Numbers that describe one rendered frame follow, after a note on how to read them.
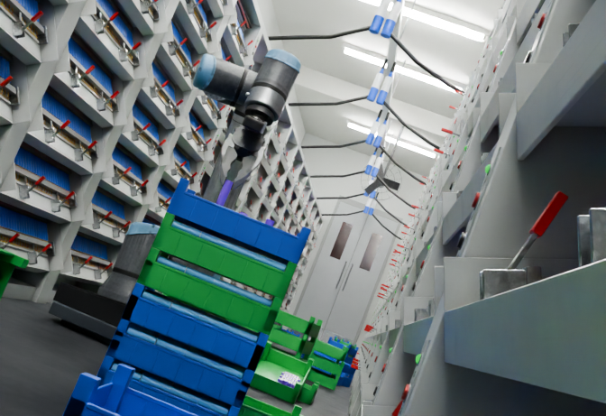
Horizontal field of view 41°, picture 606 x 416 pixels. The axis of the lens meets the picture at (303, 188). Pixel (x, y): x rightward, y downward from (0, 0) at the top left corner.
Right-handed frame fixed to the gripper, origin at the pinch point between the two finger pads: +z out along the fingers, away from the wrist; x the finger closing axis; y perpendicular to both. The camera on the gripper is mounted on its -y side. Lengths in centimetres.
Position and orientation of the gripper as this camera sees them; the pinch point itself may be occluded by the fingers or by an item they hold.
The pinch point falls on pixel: (229, 181)
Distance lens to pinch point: 185.5
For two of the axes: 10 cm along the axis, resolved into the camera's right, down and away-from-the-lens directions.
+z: -3.4, 8.5, -3.9
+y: -1.5, 3.6, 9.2
